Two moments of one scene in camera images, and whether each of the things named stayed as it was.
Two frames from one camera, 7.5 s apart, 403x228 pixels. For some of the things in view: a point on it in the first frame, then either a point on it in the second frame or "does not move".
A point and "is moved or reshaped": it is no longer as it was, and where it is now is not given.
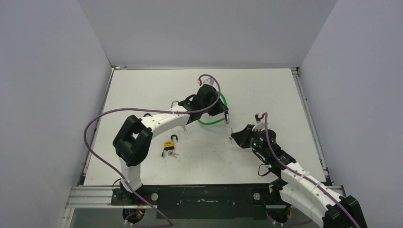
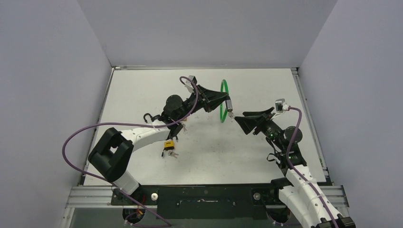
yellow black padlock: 169,145 does not move
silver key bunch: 172,154 does not move
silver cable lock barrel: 226,118 -> 229,105
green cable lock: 218,121 is moved or reshaped
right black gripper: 248,138 -> 260,121
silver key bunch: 230,137 -> 231,115
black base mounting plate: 206,202 does not move
